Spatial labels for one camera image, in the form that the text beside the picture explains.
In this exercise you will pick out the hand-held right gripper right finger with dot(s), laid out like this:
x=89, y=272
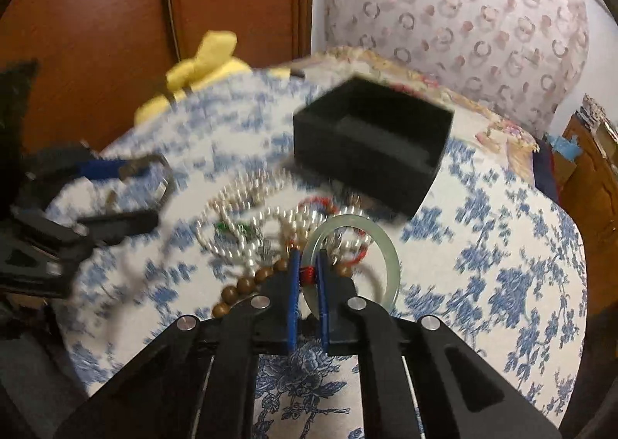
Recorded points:
x=324, y=308

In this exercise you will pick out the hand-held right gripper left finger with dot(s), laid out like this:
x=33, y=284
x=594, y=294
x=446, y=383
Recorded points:
x=292, y=308

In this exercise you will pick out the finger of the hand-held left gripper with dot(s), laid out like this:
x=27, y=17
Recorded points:
x=120, y=223
x=99, y=169

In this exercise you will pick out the pale green jade bangle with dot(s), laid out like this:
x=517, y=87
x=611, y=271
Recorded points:
x=392, y=251

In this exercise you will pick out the silver hairpin with green beads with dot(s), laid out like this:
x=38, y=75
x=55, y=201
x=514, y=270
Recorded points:
x=236, y=229

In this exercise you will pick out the black jewelry box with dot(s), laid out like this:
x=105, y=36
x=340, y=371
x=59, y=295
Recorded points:
x=367, y=154

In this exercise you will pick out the reddish wooden wardrobe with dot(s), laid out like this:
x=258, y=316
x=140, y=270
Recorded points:
x=96, y=9

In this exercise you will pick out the yellow plush toy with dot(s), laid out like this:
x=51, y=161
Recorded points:
x=212, y=53

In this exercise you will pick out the blue floral cloth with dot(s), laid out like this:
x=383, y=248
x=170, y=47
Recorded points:
x=483, y=226

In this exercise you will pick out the dark blue bedding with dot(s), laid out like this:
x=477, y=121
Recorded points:
x=545, y=168

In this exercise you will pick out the cardboard box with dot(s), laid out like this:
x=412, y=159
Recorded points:
x=562, y=168

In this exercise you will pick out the light blue bag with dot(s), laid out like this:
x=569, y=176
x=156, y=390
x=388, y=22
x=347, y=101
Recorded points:
x=565, y=144

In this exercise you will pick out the wooden cabinet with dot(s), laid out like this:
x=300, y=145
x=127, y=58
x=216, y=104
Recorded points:
x=594, y=178

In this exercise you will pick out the pile of papers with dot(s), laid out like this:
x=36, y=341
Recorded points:
x=601, y=115

